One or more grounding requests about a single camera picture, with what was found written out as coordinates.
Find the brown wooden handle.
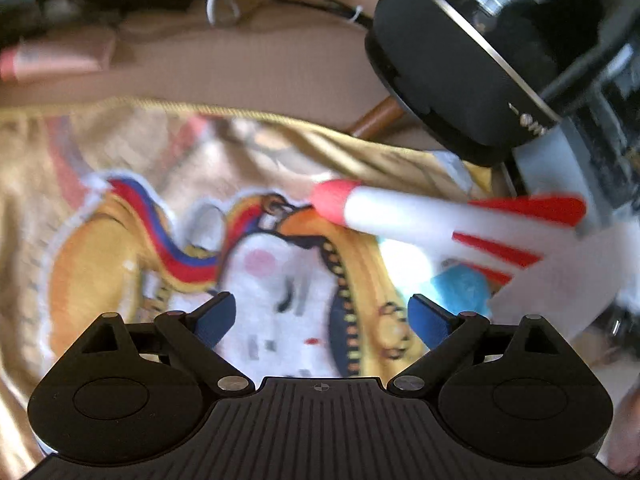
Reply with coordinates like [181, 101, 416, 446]
[346, 96, 405, 141]

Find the pink tube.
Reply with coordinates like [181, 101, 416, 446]
[1, 28, 117, 84]

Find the blue white box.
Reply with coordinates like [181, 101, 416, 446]
[378, 237, 491, 318]

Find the white red foam rocket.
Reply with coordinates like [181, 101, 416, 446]
[309, 180, 587, 285]

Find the black round appliance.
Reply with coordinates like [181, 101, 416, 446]
[366, 0, 639, 167]

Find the yellow cartoon print cloth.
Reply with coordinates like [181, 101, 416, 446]
[1, 99, 491, 479]

